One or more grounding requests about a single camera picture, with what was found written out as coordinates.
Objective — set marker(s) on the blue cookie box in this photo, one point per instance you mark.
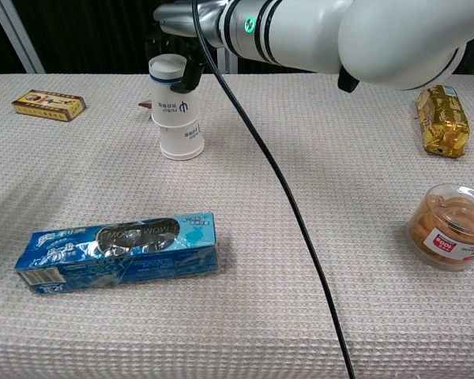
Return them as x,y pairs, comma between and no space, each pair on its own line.
102,268

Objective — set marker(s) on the clear round cookie tub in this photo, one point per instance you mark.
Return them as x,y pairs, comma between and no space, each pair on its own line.
438,229

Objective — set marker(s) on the yellow red small box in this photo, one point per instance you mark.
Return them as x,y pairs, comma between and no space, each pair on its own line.
47,104

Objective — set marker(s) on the aluminium frame post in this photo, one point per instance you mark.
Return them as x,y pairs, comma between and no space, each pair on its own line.
226,61
19,39

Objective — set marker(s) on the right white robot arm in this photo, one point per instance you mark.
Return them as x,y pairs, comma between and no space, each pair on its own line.
320,31

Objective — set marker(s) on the white paper cup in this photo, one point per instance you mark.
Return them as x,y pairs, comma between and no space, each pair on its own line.
170,98
181,157
177,138

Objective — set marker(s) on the beige waffle tablecloth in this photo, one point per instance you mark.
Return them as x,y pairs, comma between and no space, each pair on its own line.
379,276

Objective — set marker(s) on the brown snack packet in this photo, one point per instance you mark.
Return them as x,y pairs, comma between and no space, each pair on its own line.
145,105

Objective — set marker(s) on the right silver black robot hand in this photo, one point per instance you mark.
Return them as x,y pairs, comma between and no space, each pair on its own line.
174,23

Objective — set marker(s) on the gold foil biscuit packet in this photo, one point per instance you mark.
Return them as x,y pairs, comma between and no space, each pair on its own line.
444,126

